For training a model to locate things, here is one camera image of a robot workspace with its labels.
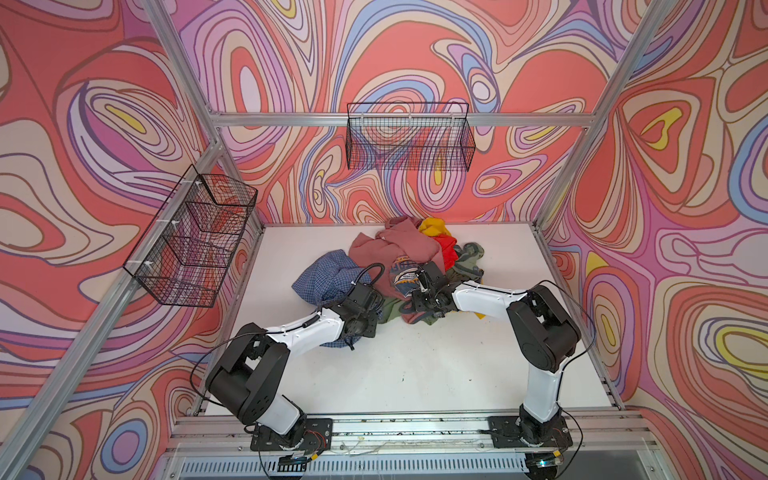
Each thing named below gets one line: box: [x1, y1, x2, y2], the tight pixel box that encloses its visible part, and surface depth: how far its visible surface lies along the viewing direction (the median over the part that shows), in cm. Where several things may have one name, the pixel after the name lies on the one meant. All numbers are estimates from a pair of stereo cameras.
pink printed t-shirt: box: [349, 217, 446, 322], surface depth 101 cm
